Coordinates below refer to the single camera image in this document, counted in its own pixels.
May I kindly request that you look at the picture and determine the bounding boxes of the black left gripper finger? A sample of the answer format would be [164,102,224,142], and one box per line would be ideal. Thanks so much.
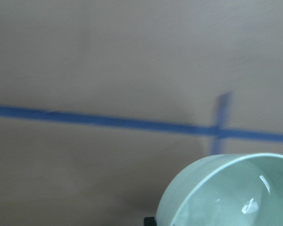
[143,217,157,226]

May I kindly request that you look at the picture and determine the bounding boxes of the mint green ceramic bowl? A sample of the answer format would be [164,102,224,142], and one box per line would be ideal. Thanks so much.
[155,153,283,226]

